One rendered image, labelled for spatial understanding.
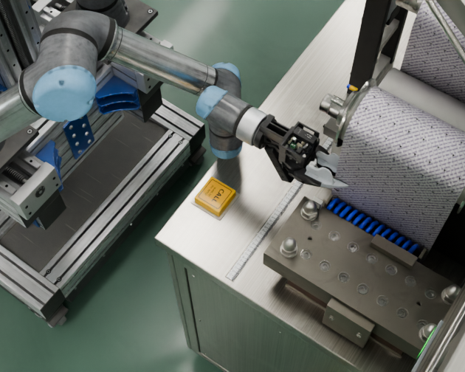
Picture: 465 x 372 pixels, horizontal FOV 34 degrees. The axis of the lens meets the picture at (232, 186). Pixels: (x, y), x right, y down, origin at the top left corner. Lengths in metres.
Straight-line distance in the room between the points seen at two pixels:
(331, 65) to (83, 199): 1.03
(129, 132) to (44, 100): 1.22
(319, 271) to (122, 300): 1.22
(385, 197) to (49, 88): 0.69
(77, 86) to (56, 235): 1.14
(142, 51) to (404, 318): 0.77
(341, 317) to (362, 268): 0.11
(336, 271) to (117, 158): 1.28
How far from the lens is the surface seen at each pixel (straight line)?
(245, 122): 1.57
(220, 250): 1.70
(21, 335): 2.68
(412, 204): 1.49
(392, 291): 1.55
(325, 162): 1.58
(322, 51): 2.00
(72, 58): 1.50
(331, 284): 1.54
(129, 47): 1.63
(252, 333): 1.88
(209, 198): 1.73
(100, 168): 2.64
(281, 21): 3.25
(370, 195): 1.55
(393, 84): 1.54
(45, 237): 2.56
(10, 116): 1.62
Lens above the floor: 2.46
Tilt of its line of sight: 62 degrees down
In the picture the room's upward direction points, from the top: 1 degrees counter-clockwise
